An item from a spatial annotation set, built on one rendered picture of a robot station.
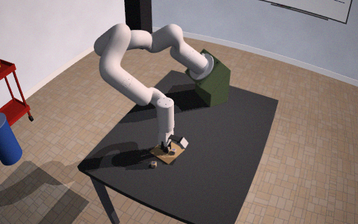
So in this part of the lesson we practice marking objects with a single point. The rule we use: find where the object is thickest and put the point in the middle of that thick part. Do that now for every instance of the peach flat mat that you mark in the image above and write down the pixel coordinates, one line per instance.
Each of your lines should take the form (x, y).
(167, 157)

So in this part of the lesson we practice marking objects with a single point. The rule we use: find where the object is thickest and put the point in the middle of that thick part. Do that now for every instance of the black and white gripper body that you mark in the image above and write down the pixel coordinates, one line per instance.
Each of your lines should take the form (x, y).
(164, 136)

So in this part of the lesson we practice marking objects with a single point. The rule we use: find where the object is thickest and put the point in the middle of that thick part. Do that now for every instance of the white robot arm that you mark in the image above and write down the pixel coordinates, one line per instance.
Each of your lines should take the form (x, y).
(112, 45)

